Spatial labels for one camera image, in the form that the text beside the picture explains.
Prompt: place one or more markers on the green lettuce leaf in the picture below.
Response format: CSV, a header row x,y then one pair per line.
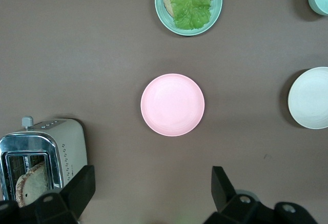
x,y
191,6

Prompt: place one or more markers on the pink plate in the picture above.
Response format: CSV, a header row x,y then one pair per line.
x,y
172,104

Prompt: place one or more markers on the grey toaster lever knob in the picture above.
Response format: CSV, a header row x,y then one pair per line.
x,y
27,122

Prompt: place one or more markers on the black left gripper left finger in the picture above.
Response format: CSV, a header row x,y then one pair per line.
x,y
77,193

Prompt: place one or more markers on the beige plate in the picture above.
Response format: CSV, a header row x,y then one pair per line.
x,y
311,98

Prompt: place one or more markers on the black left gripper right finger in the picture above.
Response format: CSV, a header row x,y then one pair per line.
x,y
225,198

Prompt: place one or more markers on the beige and chrome toaster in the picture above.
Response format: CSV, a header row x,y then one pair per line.
x,y
69,142

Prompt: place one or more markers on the bread slice in toaster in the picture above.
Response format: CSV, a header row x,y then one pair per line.
x,y
32,185

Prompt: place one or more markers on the green plate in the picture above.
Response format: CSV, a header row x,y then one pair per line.
x,y
215,8

